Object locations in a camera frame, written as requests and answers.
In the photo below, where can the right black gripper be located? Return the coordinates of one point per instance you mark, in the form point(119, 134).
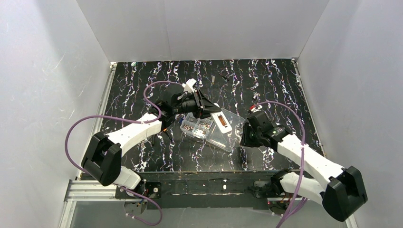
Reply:
point(248, 135)

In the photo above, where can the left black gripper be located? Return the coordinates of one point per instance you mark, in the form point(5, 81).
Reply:
point(201, 102)

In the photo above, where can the white remote control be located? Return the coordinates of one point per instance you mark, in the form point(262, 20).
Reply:
point(221, 122)

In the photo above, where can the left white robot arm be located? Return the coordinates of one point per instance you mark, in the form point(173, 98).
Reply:
point(103, 156)

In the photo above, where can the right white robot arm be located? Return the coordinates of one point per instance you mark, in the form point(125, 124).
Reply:
point(341, 191)

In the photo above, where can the clear plastic screw box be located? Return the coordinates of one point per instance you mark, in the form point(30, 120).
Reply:
point(207, 130)

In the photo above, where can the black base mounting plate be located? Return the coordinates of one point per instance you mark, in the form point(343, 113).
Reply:
point(212, 189)

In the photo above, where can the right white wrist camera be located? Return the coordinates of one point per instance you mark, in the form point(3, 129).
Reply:
point(254, 109)

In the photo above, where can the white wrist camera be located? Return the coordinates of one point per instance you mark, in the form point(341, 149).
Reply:
point(254, 109)
point(189, 86)

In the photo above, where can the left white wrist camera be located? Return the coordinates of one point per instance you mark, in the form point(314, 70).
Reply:
point(189, 86)

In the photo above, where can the orange handled pliers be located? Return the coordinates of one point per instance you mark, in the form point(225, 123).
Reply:
point(165, 131)

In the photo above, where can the aluminium frame rail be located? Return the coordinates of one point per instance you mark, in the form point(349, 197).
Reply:
point(70, 206)

